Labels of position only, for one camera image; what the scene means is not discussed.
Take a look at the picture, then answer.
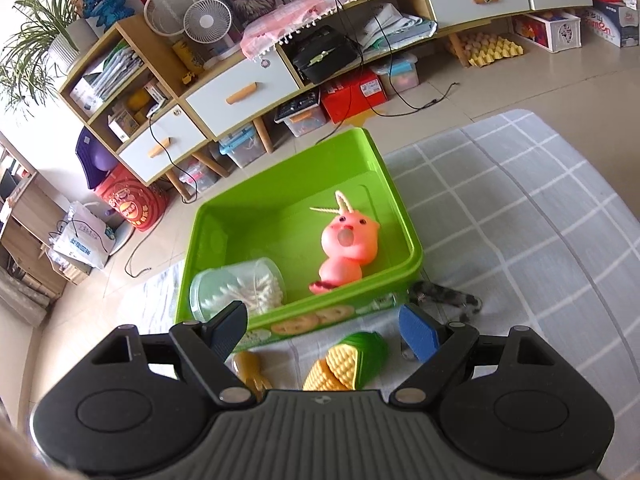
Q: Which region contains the beige hair claw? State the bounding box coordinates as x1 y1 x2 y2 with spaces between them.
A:
231 351 272 401

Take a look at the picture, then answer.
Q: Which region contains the black leopard hair claw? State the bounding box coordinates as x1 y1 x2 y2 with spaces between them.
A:
409 280 483 323

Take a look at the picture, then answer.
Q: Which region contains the clear cotton swab jar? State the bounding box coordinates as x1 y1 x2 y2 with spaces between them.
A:
189 258 285 322

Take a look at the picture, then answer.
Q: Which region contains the toy corn cob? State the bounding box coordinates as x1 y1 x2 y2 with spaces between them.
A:
303 332 388 391

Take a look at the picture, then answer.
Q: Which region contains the pink rubber pig toy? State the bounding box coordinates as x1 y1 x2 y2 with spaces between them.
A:
309 191 380 295

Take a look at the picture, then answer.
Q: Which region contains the green cookie box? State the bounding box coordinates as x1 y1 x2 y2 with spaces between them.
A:
175 128 423 350

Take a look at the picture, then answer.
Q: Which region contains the red round bucket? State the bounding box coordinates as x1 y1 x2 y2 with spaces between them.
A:
94 164 168 232

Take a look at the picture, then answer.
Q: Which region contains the white paper bag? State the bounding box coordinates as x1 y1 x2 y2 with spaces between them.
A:
50 202 115 269

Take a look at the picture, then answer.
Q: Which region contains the clear storage bin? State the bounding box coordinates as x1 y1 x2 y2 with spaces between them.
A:
218 122 266 168

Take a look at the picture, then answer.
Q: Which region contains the wooden TV cabinet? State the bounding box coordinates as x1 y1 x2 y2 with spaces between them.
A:
60 0 592 186

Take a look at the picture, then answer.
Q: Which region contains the yellow egg tray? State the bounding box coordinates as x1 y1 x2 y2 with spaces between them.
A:
446 32 524 68

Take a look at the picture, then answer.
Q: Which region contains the black handbag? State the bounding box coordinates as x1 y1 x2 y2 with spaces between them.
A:
291 26 359 84

